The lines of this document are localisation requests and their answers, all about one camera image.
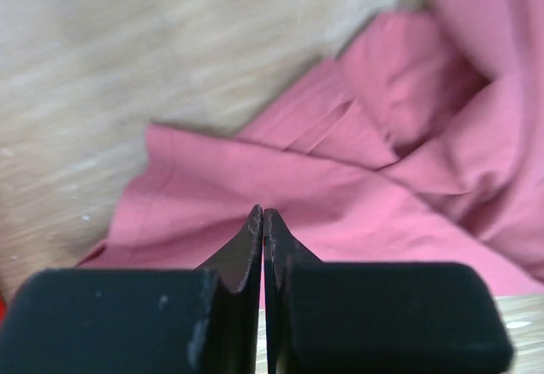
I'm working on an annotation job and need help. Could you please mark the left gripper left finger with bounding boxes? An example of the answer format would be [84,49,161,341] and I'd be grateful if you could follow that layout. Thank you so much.
[1,207,262,373]

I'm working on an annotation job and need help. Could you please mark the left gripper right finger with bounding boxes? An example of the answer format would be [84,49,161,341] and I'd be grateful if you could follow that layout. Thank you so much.
[263,209,514,373]

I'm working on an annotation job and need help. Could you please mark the pink polo t shirt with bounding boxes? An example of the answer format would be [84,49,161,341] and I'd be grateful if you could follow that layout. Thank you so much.
[82,0,543,295]

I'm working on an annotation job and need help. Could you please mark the red plastic bin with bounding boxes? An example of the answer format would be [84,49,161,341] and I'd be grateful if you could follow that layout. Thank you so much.
[0,293,8,321]

